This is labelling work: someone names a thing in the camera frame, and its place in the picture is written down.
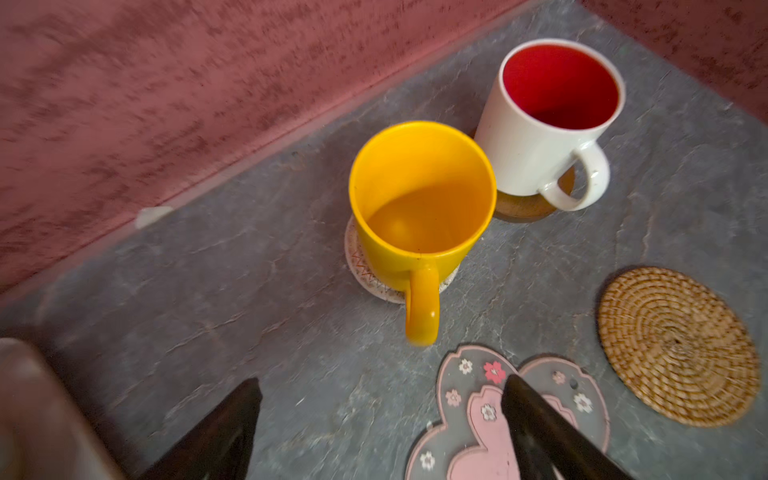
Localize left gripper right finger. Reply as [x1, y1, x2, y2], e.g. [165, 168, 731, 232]
[501, 376, 629, 479]

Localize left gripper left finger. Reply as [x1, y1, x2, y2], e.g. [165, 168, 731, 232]
[141, 378, 262, 479]

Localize pink flower coaster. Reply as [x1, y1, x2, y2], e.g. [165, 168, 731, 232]
[404, 344, 610, 479]

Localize tan woven round coaster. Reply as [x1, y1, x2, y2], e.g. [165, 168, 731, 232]
[597, 267, 761, 428]

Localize beige serving tray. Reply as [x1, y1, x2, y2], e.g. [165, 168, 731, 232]
[1, 338, 126, 479]

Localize white woven round coaster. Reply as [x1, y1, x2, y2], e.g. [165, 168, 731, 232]
[344, 214, 460, 305]

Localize dark brown round coaster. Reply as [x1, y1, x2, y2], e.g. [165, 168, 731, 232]
[494, 191, 557, 223]

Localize yellow mug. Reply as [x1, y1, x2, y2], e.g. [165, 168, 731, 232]
[348, 121, 497, 346]

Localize white mug red inside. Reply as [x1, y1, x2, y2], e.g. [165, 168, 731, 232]
[474, 38, 626, 211]

